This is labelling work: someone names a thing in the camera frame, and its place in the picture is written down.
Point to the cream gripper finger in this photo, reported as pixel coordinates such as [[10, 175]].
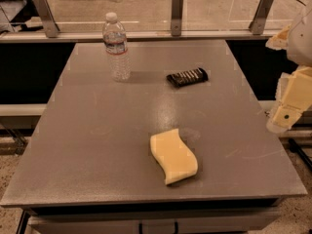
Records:
[[293, 97], [280, 40]]

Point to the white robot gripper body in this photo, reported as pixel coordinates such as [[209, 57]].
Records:
[[301, 43]]

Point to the yellow wavy sponge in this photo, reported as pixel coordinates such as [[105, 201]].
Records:
[[175, 158]]

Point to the grey table cabinet base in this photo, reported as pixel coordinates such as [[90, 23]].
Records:
[[175, 217]]

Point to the clear plastic water bottle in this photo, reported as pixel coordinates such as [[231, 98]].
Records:
[[116, 46]]

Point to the right metal bracket post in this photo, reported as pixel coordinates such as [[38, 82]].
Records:
[[258, 23]]

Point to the metal bracket post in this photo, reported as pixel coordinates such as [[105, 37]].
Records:
[[50, 27], [176, 17], [258, 23]]

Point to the middle metal bracket post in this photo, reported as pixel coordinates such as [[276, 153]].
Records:
[[176, 17]]

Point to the left metal bracket post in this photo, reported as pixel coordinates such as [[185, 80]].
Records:
[[50, 27]]

